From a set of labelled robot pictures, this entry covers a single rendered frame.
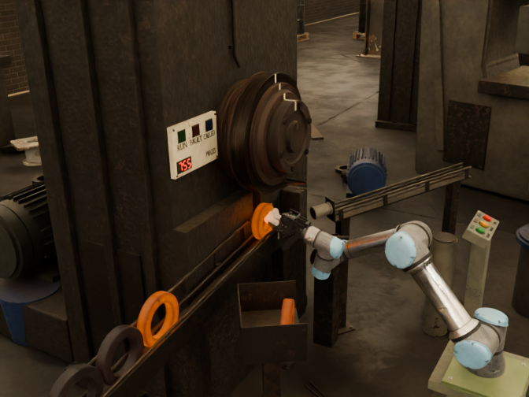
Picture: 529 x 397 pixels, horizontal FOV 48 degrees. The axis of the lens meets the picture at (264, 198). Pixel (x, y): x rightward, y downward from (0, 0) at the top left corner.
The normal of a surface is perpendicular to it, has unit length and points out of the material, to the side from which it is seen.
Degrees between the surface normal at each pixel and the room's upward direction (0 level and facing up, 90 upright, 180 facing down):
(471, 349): 96
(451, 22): 90
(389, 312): 0
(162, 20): 90
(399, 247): 84
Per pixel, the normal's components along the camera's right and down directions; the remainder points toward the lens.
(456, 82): -0.69, 0.29
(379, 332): -0.02, -0.92
